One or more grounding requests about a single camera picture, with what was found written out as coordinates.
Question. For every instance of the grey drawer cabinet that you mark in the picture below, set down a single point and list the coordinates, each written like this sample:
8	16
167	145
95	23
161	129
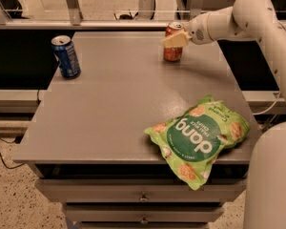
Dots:
87	142

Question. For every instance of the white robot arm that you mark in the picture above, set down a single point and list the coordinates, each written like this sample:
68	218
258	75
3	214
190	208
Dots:
254	20

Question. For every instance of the metal railing frame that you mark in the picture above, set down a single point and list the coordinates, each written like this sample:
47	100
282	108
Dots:
90	14

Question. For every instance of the orange coke can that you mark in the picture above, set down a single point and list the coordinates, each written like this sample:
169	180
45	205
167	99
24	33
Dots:
173	54

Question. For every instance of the upper drawer knob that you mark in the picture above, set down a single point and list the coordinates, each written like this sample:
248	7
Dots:
143	198

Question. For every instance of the green rice chip bag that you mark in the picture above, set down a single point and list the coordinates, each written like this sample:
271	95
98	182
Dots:
192	142

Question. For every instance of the drawer knob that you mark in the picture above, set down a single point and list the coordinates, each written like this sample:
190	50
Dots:
143	198
144	221

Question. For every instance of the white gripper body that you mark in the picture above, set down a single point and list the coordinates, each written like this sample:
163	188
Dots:
197	32

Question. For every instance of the blue soda can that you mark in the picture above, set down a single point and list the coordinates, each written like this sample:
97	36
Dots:
66	56

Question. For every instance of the lower drawer knob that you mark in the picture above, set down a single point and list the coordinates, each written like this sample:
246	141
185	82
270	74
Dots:
144	221

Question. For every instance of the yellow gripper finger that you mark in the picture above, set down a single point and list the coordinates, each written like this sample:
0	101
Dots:
178	39

